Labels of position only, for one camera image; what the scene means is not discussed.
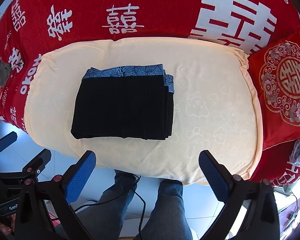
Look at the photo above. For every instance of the person's right leg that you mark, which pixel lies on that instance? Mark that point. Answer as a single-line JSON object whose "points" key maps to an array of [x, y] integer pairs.
{"points": [[167, 210]]}

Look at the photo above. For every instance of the person's legs in jeans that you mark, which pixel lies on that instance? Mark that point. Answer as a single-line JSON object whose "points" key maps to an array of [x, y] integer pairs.
{"points": [[140, 200]]}

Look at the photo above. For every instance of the cream patterned mat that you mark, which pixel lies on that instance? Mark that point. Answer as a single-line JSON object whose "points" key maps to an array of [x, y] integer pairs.
{"points": [[215, 92]]}

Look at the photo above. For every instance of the person's leg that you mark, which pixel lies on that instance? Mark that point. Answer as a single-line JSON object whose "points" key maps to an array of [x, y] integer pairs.
{"points": [[115, 205], [167, 210]]}

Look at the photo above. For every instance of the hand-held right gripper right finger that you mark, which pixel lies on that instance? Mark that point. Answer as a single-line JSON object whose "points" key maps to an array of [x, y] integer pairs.
{"points": [[212, 177]]}

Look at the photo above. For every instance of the grey-brown crumpled cloth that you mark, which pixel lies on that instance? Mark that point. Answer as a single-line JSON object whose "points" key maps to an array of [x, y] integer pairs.
{"points": [[0, 80]]}

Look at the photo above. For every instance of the black pants with blue waistband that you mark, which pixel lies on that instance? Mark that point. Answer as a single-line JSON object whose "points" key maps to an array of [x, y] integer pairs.
{"points": [[122, 107]]}

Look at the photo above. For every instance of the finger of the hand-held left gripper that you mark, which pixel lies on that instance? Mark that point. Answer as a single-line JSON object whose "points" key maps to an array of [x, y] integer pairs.
{"points": [[38, 158], [6, 140]]}

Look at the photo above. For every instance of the red embroidered cushion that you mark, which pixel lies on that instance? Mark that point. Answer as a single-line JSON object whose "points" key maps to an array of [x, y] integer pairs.
{"points": [[285, 85]]}

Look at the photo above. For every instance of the person's left leg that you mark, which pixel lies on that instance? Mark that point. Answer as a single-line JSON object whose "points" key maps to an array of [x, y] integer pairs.
{"points": [[115, 205]]}

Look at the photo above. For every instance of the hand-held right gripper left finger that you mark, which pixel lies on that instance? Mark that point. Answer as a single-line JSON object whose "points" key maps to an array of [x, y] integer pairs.
{"points": [[80, 177]]}

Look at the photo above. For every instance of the person's left hand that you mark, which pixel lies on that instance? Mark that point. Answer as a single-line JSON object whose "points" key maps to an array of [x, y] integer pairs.
{"points": [[5, 227]]}

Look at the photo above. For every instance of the red printed blanket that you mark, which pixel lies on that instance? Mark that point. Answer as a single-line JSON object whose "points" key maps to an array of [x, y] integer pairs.
{"points": [[152, 12]]}

